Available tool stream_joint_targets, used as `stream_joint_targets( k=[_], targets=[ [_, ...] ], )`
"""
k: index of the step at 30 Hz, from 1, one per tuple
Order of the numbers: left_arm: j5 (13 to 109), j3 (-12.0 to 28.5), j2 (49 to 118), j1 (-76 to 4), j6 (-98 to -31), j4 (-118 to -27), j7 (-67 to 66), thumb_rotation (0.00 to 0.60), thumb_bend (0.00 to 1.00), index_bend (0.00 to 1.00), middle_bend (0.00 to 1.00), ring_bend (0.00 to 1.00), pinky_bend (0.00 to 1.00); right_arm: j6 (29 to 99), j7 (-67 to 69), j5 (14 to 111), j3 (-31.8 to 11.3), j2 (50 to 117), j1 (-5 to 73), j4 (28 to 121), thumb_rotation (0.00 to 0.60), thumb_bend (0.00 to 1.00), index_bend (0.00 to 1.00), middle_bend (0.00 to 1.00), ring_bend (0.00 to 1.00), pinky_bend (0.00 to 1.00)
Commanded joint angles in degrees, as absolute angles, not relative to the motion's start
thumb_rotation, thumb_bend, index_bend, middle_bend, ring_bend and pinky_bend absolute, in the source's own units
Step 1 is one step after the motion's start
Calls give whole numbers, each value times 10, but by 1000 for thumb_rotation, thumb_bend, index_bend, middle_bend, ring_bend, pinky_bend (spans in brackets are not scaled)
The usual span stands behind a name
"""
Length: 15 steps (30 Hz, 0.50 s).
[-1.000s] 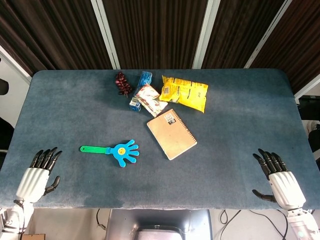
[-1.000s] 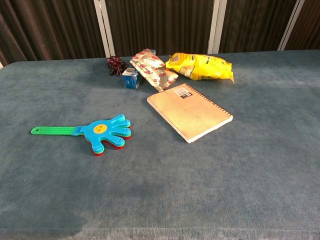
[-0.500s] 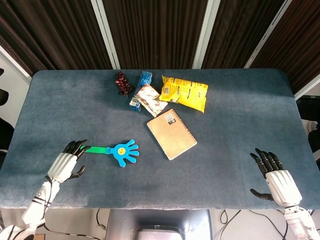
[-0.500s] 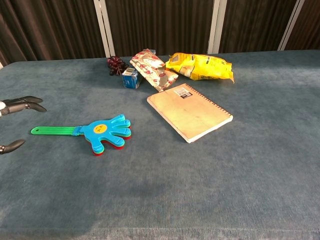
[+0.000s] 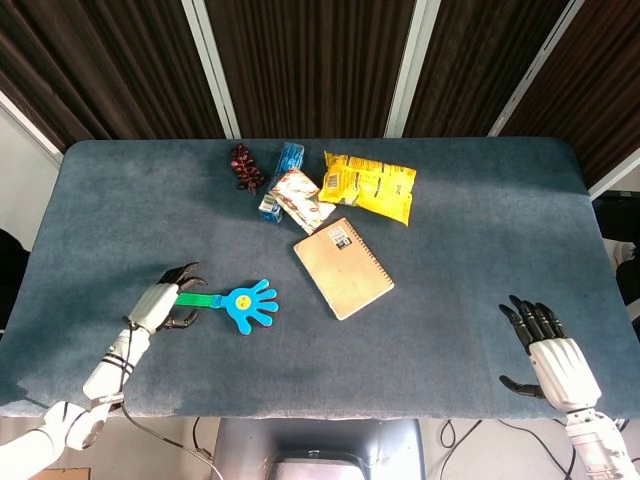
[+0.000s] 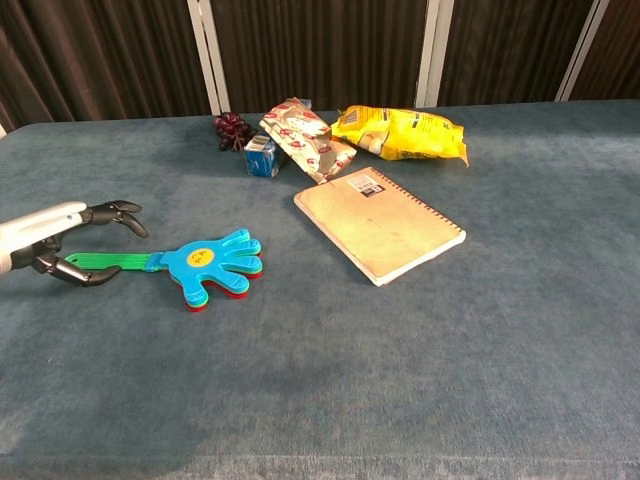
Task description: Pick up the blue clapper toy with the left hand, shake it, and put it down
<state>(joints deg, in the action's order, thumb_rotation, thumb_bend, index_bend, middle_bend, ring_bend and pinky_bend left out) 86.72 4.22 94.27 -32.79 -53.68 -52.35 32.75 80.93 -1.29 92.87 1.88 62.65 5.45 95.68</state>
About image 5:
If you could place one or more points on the blue hand-shaped clapper toy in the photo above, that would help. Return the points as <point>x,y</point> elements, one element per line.
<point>239,305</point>

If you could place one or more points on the dark red grape bunch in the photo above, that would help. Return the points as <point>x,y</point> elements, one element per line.
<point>246,167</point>

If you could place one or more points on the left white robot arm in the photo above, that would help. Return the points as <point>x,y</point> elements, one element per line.
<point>85,395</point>

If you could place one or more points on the blue table cloth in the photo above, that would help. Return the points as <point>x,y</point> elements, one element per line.
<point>320,320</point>

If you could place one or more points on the white and red snack packet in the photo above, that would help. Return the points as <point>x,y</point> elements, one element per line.
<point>299,197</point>

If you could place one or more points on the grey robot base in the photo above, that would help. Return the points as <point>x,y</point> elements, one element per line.
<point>320,450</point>

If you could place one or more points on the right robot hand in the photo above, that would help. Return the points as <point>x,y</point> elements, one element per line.
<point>557,360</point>

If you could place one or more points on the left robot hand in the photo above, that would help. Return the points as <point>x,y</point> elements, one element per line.
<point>152,302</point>

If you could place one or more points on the blue carton box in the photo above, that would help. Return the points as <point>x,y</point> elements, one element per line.
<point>281,182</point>

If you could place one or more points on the yellow snack bag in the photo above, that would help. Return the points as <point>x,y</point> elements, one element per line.
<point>367,187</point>

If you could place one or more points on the brown spiral notebook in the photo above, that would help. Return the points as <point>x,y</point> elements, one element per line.
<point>344,270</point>

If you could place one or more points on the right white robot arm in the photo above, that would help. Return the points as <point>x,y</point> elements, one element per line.
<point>600,442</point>

